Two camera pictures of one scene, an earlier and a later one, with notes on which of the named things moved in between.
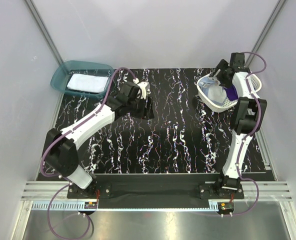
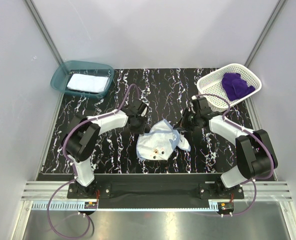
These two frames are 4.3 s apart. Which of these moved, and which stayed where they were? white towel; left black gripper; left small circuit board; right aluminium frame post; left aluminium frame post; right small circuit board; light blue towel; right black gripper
Moved: right black gripper; left black gripper; light blue towel
Stayed: right aluminium frame post; left small circuit board; white towel; right small circuit board; left aluminium frame post
